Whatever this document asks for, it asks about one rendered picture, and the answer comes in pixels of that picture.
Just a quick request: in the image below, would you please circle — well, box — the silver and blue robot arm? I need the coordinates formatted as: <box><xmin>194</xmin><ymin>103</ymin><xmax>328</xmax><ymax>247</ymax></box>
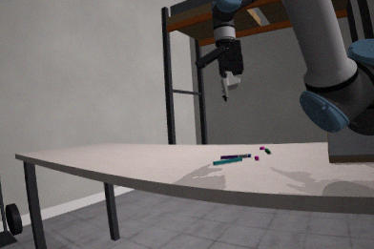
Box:
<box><xmin>211</xmin><ymin>0</ymin><xmax>374</xmax><ymax>135</ymax></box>

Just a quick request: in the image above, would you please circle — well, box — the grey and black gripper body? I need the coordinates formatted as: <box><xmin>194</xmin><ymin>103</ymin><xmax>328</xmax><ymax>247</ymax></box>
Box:
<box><xmin>216</xmin><ymin>38</ymin><xmax>244</xmax><ymax>76</ymax></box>

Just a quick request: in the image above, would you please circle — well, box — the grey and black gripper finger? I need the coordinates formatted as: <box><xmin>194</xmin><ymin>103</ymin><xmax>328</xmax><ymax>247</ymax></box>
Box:
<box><xmin>220</xmin><ymin>60</ymin><xmax>240</xmax><ymax>98</ymax></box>
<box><xmin>221</xmin><ymin>80</ymin><xmax>238</xmax><ymax>102</ymax></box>

